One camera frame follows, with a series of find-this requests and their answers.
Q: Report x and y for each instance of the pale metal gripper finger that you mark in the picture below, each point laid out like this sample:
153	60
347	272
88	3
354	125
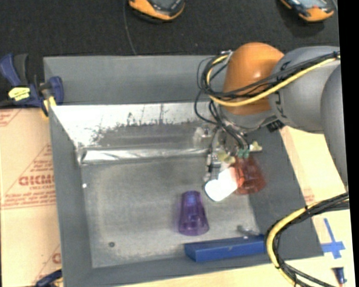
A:
222	164
210	165

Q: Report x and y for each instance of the white plastic bottle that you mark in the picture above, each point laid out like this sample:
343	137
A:
220	187

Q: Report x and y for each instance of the clear red cup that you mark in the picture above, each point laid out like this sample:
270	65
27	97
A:
250	175

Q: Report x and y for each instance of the clear purple cup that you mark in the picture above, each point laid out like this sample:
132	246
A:
192	213

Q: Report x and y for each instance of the small grey metal piece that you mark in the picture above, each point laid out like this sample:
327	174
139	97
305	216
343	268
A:
247	231

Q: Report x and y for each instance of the grey metal bin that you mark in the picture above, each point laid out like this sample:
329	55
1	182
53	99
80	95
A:
134	203

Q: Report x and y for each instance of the blue flat block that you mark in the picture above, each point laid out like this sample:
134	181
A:
225	249

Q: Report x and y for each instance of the brown cardboard board red print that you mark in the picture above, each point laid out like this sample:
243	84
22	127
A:
24	191

